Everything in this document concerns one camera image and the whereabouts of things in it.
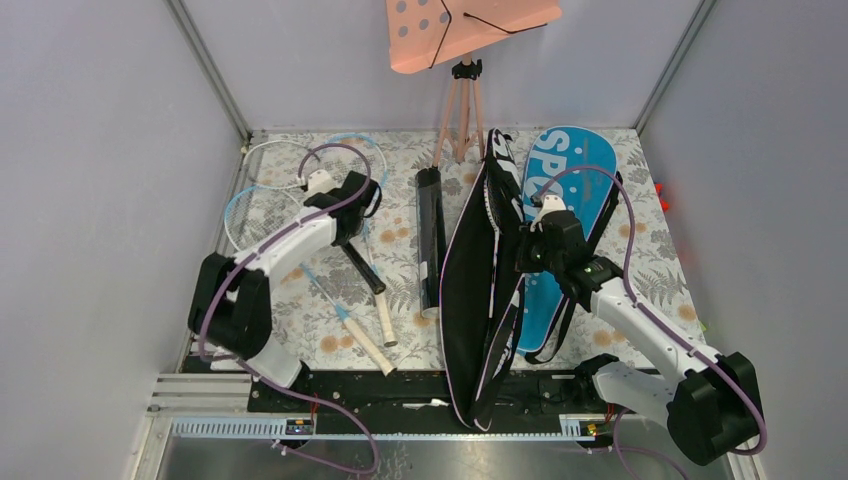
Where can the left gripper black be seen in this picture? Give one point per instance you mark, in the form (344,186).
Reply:
(341,241)

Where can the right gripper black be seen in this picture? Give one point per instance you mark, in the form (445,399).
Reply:
(524,240)

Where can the black shuttlecock tube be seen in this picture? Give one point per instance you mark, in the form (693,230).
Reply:
(431,239)

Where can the black sport racket bag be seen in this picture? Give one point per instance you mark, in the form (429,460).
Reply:
(481,294)

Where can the white racket black grip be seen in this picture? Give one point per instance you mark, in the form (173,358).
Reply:
(278,166)

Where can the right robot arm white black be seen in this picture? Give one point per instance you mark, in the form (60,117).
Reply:
(708,402)

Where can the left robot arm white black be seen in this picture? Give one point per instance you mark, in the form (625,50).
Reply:
(231,305)

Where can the floral table mat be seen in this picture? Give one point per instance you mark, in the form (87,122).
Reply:
(306,323)

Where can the blue racket white grip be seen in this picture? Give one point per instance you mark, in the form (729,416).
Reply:
(379,289)

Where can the blue racket bag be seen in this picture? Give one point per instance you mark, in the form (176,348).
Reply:
(568,201)

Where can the blue racket lower left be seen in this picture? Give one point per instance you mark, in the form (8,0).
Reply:
(235,226)

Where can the pink music stand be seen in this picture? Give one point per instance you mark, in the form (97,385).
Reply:
(423,34)

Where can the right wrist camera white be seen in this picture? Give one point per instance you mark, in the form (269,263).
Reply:
(549,204)

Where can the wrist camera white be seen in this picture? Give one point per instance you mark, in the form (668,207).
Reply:
(319,181)
(549,204)

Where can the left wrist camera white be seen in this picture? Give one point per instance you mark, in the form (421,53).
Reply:
(319,181)

